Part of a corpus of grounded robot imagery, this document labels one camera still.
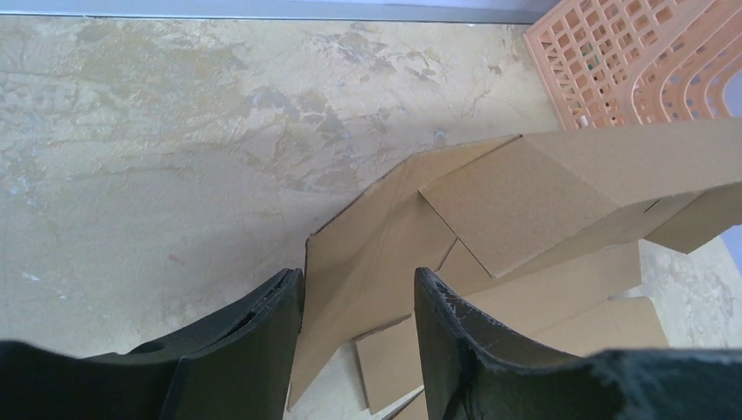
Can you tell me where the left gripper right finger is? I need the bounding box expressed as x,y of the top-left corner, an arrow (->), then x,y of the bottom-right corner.
414,267 -> 741,419

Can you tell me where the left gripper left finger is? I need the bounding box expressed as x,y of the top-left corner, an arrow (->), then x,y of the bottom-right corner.
1,269 -> 305,419

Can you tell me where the brown cardboard box sheet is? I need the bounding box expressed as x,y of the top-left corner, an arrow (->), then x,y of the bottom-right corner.
288,117 -> 741,410

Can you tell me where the orange plastic file organizer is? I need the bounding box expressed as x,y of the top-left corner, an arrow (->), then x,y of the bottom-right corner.
524,0 -> 741,130

